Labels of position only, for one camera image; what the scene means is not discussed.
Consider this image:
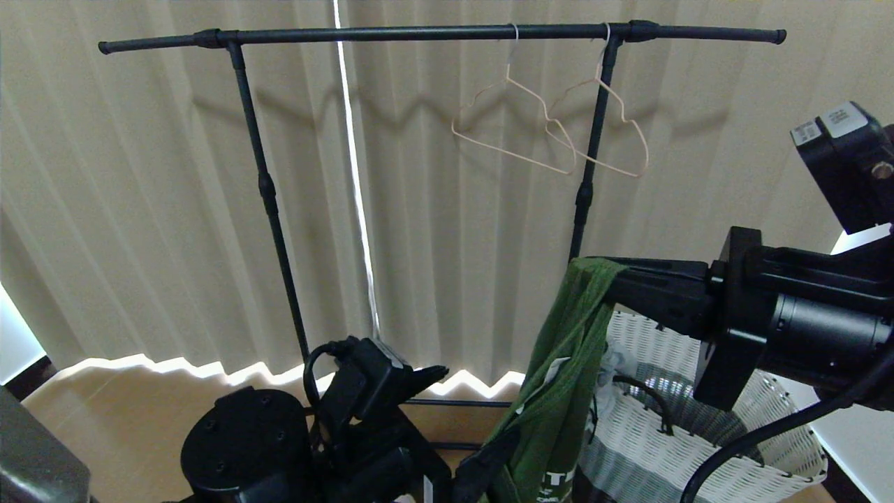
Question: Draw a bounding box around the black clothes rack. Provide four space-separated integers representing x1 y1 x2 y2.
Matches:
98 21 788 451

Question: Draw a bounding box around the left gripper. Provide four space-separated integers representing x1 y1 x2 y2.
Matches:
314 365 521 503

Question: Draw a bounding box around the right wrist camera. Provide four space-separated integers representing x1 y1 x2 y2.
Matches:
791 101 894 235

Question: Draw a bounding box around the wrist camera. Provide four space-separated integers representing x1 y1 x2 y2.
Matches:
318 337 414 448
791 101 894 235

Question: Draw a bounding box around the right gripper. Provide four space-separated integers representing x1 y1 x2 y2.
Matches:
694 226 894 413

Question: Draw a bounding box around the pale grey garment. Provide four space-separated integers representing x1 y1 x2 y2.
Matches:
595 344 640 418

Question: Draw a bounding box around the green sleeveless shirt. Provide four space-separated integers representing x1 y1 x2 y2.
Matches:
482 257 629 503

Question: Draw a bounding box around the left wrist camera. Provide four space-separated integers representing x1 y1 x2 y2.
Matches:
318 337 414 448

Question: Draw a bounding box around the white laundry basket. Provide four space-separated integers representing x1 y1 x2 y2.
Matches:
576 311 828 503

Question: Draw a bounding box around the pink clothes hanger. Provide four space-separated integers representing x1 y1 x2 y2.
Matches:
450 24 578 176
545 24 650 179

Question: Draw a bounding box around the beige curtain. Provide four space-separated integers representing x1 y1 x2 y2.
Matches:
0 0 894 388

